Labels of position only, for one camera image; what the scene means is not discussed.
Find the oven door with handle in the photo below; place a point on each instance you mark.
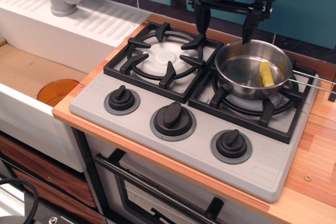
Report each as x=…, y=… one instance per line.
x=151, y=196

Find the black burner grate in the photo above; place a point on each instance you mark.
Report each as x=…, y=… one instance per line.
x=281, y=117
x=164, y=60

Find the black middle stove knob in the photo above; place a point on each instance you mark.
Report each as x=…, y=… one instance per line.
x=173, y=122

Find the white toy sink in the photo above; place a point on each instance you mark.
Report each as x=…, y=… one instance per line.
x=38, y=48

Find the black right burner grate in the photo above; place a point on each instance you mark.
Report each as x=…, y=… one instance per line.
x=281, y=117

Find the black left burner grate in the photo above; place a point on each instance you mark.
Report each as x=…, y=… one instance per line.
x=164, y=60

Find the black left stove knob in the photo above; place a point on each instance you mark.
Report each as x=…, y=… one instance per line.
x=121, y=101

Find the wooden drawer fronts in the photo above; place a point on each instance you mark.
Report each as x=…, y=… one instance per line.
x=57, y=184

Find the black stove knob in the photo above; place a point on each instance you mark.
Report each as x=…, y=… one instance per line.
x=121, y=101
x=231, y=147
x=173, y=122

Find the grey toy stove top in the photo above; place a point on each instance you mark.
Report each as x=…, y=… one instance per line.
x=262, y=175

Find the orange plastic plate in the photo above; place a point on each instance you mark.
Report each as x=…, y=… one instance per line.
x=52, y=93

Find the black right stove knob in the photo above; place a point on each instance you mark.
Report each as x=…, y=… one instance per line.
x=231, y=147

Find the stainless steel pan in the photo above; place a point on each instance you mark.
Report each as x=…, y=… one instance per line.
x=238, y=65

